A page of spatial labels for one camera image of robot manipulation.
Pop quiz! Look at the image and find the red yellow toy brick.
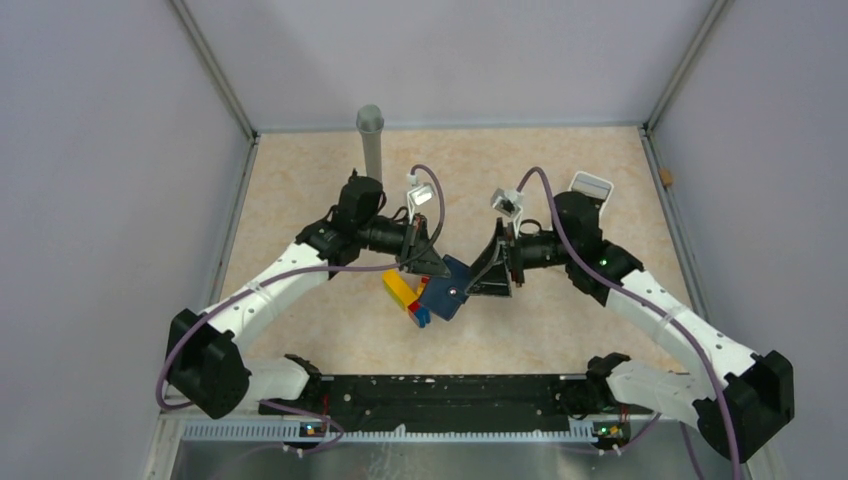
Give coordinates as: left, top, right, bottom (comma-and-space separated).
415, 277, 430, 298

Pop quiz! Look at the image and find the aluminium frame rail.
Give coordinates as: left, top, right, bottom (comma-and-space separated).
639, 1, 734, 318
168, 1, 258, 302

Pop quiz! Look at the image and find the small brown cork piece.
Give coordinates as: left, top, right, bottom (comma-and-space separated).
658, 168, 674, 188

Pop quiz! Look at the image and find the aluminium frame rail left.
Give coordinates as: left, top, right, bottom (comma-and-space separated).
168, 1, 258, 302

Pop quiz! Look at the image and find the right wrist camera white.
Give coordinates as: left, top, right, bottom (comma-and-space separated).
490, 188, 524, 225

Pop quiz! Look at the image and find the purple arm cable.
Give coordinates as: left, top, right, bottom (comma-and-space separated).
155, 164, 446, 411
515, 166, 745, 480

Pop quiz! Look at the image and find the aluminium frame rail right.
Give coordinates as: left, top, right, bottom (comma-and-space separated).
639, 1, 734, 318

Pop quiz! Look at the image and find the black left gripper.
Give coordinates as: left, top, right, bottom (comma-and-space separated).
358, 213, 451, 278

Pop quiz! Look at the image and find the red blue toy brick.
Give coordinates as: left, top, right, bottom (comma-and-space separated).
406, 301, 431, 328

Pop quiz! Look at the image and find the grey microphone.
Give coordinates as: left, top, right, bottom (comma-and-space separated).
356, 104, 385, 181

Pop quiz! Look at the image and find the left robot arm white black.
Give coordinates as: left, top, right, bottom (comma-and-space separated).
155, 164, 451, 419

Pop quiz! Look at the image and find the white card tray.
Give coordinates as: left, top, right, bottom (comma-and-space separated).
568, 171, 614, 215

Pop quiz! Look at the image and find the yellow green toy brick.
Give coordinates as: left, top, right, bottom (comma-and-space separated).
381, 270, 418, 310

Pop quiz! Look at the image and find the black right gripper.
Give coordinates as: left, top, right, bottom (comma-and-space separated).
464, 218, 574, 298

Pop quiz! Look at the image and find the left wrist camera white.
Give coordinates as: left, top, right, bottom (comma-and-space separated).
406, 173, 437, 221

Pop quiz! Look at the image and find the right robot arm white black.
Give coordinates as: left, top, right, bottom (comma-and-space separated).
465, 189, 795, 462

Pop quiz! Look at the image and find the dark blue card holder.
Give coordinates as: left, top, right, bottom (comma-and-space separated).
419, 255, 471, 321

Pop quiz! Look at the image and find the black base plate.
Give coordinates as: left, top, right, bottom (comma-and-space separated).
258, 374, 647, 433

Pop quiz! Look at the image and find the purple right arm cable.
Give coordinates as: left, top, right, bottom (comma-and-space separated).
515, 166, 745, 480

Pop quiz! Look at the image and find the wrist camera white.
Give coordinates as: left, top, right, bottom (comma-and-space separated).
406, 173, 437, 221
490, 188, 524, 225

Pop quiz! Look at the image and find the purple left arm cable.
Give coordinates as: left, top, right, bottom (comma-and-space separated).
155, 164, 446, 411

